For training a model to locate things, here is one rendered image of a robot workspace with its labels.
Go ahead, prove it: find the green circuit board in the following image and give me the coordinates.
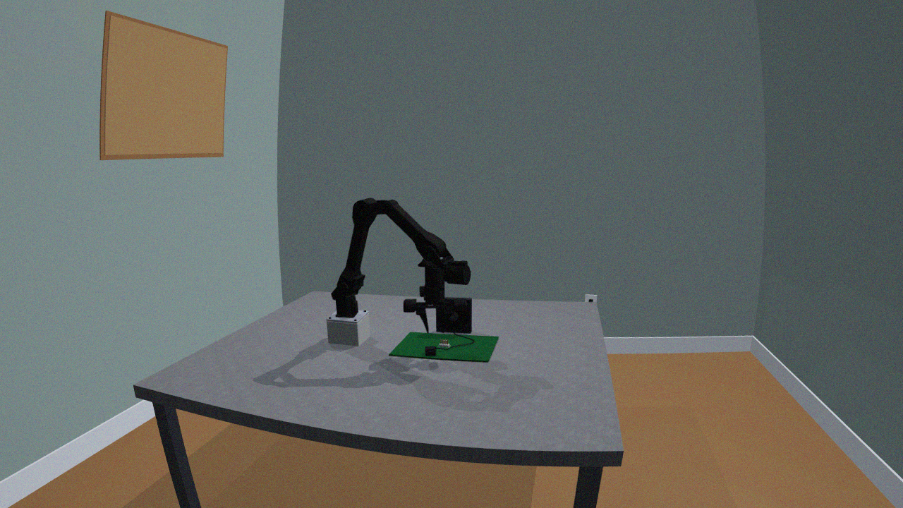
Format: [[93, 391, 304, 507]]
[[389, 332, 499, 362]]

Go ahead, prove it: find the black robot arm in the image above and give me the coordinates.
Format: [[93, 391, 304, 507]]
[[331, 198, 471, 318]]

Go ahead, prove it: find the black cable with plug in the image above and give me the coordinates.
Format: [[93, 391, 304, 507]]
[[425, 329, 465, 356]]

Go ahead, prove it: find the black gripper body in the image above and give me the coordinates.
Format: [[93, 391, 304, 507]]
[[404, 283, 468, 313]]

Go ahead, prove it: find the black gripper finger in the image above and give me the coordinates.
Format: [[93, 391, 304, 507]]
[[442, 308, 455, 333], [416, 311, 429, 333]]

